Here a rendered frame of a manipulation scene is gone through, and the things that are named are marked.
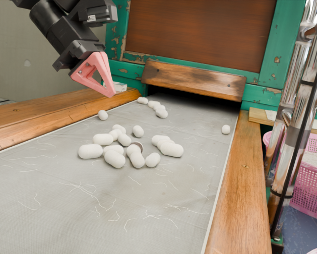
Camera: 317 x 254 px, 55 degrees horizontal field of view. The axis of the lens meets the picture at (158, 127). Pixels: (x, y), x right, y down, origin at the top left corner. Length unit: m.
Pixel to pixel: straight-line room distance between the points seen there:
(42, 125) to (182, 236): 0.33
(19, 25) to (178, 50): 1.39
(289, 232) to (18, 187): 0.38
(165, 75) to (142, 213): 0.61
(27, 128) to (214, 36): 0.61
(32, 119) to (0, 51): 1.72
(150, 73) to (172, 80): 0.07
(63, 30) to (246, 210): 0.41
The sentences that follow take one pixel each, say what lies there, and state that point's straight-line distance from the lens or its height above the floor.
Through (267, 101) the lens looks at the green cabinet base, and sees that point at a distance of 0.92.
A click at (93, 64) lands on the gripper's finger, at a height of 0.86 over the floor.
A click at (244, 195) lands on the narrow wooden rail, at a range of 0.37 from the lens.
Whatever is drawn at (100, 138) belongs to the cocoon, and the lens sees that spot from 0.50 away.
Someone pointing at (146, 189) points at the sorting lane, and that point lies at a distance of 0.39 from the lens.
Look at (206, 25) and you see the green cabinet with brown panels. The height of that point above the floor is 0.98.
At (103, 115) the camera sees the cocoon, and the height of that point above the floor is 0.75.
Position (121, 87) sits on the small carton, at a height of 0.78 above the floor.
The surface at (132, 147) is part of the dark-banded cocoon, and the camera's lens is 0.46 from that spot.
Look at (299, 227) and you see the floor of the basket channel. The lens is 0.54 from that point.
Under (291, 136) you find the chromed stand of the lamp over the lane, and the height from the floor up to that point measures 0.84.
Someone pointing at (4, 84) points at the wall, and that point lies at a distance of 2.26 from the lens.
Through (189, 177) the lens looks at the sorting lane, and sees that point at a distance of 0.44.
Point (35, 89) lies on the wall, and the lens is 2.13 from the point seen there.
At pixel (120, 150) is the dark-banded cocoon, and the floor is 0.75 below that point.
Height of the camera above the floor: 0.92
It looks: 16 degrees down
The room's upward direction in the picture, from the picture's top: 9 degrees clockwise
